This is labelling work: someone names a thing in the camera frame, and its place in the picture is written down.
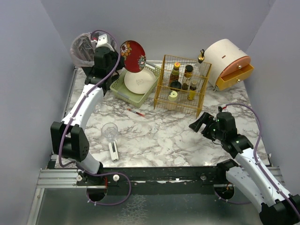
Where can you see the gold wire rack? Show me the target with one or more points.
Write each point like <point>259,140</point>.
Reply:
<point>182,104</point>

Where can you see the cream round plate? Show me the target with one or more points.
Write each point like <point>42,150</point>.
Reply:
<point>141,82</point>

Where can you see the white folded peeler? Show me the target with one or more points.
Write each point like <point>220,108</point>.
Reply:
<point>113,149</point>

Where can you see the yellow-lid sauce jar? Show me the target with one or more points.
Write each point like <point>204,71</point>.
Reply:
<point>174,76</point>

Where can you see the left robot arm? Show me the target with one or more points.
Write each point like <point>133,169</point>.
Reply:
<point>69,141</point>

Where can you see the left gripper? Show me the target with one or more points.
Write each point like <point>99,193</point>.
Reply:
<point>115,62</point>

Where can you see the black-lid glass jar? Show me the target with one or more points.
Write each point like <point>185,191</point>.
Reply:
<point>175,86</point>

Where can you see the red floral plate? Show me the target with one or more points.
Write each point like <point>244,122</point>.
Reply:
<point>134,56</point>

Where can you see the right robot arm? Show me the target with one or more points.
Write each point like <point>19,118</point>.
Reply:
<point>274,203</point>

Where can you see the gold-spout oil bottle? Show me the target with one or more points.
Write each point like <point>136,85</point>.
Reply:
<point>200,60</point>

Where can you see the pale green plastic basket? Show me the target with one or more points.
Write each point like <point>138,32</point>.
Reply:
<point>121,91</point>

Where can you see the clear plastic cup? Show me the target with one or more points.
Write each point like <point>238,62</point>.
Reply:
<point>97,108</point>
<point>110,132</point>

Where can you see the gold-cap pepper grinder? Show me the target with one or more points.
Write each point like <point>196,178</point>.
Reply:
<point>187,77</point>

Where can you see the white round drawer box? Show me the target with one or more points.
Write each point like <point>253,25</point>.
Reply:
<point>229,64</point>

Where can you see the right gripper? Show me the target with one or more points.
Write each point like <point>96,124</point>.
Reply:
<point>206,126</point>

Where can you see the red pen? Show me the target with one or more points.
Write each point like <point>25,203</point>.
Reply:
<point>138,113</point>

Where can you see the green-lid seasoning shaker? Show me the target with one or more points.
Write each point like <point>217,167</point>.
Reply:
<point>172,96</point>

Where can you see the small yellow spice bottle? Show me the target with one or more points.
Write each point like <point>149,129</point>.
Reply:
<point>192,90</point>

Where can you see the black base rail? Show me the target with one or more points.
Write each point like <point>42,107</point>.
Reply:
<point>138,180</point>

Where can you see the black ribbed trash bin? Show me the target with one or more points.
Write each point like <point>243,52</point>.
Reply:
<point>87,67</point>

